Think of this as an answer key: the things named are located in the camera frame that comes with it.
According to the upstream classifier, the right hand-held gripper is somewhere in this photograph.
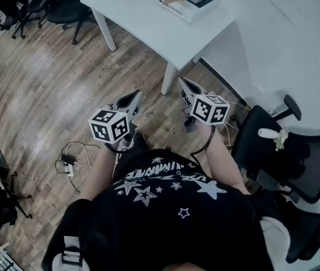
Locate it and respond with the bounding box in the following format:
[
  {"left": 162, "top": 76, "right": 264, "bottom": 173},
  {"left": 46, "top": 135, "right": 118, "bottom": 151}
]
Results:
[{"left": 178, "top": 77, "right": 231, "bottom": 134}]

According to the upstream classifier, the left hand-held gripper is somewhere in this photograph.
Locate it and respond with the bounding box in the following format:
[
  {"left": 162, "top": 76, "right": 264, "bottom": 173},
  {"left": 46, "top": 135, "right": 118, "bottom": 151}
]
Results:
[{"left": 88, "top": 90, "right": 143, "bottom": 146}]

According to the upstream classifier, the white electronic device box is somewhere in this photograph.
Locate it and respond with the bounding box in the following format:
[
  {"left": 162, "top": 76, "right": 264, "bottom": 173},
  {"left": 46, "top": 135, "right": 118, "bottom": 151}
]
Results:
[{"left": 157, "top": 0, "right": 222, "bottom": 24}]

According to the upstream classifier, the person's right forearm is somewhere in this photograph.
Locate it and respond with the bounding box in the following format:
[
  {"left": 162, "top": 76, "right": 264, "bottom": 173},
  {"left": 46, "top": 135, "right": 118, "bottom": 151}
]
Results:
[{"left": 201, "top": 123, "right": 248, "bottom": 194}]

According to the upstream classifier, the person's left forearm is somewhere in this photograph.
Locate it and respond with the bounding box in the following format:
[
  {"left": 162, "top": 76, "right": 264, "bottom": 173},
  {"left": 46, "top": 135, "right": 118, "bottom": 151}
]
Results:
[{"left": 79, "top": 142, "right": 121, "bottom": 202}]

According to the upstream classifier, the person's black shoe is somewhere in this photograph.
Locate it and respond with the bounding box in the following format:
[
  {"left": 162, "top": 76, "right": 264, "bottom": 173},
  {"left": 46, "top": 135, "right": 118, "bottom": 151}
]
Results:
[{"left": 133, "top": 130, "right": 150, "bottom": 154}]

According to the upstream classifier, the white table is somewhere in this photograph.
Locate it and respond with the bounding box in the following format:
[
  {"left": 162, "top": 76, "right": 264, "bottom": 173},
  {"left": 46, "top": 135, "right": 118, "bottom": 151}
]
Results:
[{"left": 80, "top": 0, "right": 237, "bottom": 95}]

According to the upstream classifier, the black power adapter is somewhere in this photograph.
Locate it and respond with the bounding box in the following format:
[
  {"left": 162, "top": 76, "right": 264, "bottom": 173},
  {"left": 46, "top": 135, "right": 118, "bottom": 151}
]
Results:
[{"left": 60, "top": 153, "right": 78, "bottom": 165}]

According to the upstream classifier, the small white bottle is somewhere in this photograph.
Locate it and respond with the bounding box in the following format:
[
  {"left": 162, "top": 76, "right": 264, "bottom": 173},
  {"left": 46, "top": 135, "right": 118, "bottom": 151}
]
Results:
[{"left": 258, "top": 128, "right": 280, "bottom": 139}]

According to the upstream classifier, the black mesh office chair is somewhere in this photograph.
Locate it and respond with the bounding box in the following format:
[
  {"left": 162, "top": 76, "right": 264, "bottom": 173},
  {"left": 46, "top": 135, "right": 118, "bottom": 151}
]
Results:
[{"left": 230, "top": 94, "right": 320, "bottom": 204}]

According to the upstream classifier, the white flower bunch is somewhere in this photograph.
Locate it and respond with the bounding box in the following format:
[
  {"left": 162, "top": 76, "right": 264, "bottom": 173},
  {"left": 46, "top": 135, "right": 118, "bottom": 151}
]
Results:
[{"left": 273, "top": 126, "right": 290, "bottom": 152}]

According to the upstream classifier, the person's black star shirt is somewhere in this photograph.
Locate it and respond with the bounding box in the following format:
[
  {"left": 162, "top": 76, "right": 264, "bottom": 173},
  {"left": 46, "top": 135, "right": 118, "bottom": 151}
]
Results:
[{"left": 41, "top": 148, "right": 276, "bottom": 271}]

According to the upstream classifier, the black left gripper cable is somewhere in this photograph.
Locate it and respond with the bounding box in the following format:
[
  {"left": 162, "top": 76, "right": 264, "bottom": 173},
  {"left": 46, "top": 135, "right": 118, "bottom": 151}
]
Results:
[{"left": 104, "top": 142, "right": 130, "bottom": 155}]

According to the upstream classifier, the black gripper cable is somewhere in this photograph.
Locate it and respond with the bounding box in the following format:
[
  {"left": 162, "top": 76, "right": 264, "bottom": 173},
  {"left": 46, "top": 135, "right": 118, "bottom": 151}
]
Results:
[
  {"left": 104, "top": 142, "right": 130, "bottom": 155},
  {"left": 190, "top": 124, "right": 217, "bottom": 166}
]

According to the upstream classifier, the thin white cable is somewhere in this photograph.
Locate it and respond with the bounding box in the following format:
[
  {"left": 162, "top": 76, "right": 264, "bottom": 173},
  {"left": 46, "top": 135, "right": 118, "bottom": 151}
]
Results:
[{"left": 221, "top": 100, "right": 248, "bottom": 150}]

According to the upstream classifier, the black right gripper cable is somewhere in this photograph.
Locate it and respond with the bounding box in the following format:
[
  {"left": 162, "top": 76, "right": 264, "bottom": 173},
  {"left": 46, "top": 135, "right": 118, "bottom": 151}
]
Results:
[{"left": 190, "top": 124, "right": 217, "bottom": 166}]

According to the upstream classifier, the power strip with cables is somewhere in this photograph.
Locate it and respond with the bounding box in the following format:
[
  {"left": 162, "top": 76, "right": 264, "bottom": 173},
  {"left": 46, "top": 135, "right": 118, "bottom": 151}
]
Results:
[{"left": 54, "top": 141, "right": 101, "bottom": 194}]

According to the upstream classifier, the white backpack strap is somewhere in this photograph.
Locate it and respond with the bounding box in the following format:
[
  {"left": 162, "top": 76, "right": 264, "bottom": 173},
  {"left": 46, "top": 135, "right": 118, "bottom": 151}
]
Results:
[
  {"left": 260, "top": 216, "right": 291, "bottom": 271},
  {"left": 51, "top": 235, "right": 90, "bottom": 271}
]

